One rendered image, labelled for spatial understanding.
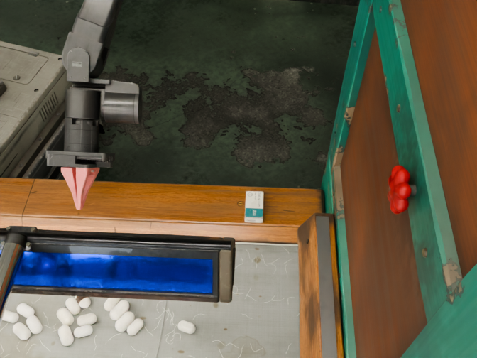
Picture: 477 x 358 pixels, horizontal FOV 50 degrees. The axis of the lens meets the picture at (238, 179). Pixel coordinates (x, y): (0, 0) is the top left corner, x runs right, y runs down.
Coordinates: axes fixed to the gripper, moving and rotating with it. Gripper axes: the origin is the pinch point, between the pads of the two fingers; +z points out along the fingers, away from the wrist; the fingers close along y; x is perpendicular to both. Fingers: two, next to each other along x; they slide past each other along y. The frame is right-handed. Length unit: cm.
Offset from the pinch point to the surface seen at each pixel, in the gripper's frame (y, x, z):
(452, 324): 44, -53, 1
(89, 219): -1.3, 9.9, 3.9
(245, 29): 21, 169, -70
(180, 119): -3, 130, -22
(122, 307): 8.3, -0.9, 17.3
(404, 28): 45, -33, -24
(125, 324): 9.3, -2.6, 19.7
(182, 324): 19.1, -2.3, 19.3
